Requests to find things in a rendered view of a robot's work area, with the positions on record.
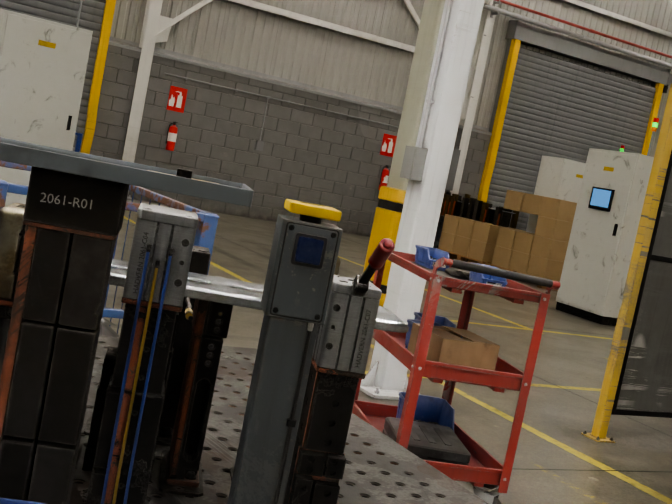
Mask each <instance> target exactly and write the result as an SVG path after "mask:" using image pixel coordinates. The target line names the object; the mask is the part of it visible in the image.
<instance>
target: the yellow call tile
mask: <svg viewBox="0 0 672 504"><path fill-rule="evenodd" d="M284 208H285V209H286V210H288V211H289V212H291V213H296V214H300V218H299V220H301V221H305V222H310V223H315V224H321V221H322V219H328V220H333V221H340V220H341V216H342V212H341V211H339V210H337V209H335V208H333V207H328V206H323V205H317V204H312V203H307V202H302V201H296V200H291V199H286V200H285V203H284Z"/></svg>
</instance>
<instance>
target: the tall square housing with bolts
mask: <svg viewBox="0 0 672 504"><path fill-rule="evenodd" d="M136 217H137V218H136V224H135V229H134V235H133V240H132V246H131V252H130V257H129V263H128V268H127V274H126V279H125V285H124V291H123V296H122V300H121V302H122V303H125V309H124V316H123V322H122V327H121V333H120V338H119V344H118V349H117V355H116V360H115V366H114V372H113V375H111V377H110V381H109V384H108V388H107V391H106V396H105V402H104V407H103V413H102V419H101V424H100V430H99V435H98V441H97V446H96V452H95V458H94V463H93V469H92V474H91V480H90V483H89V487H88V489H85V490H83V491H84V492H85V493H84V494H83V495H81V497H83V499H82V501H83V502H85V503H81V504H150V503H149V501H150V500H151V497H148V496H147V489H148V484H149V478H150V473H151V467H152V462H153V457H154V451H155V446H156V440H157V435H158V430H159V424H160V419H161V413H162V408H163V403H164V395H165V380H164V379H165V374H166V369H167V363H168V358H169V352H170V347H171V342H172V336H173V331H174V325H175V320H176V315H177V312H182V309H183V299H184V293H185V288H186V283H187V277H188V272H189V266H190V261H191V256H192V250H193V245H194V239H195V234H196V228H197V227H198V221H199V220H198V215H197V214H196V213H195V212H190V211H185V210H179V209H174V208H168V207H163V206H157V205H152V204H147V203H142V204H140V206H139V208H138V210H137V215H136ZM144 324H145V325H144ZM143 329H144V330H143ZM141 340H142V341H141ZM84 498H85V499H84Z"/></svg>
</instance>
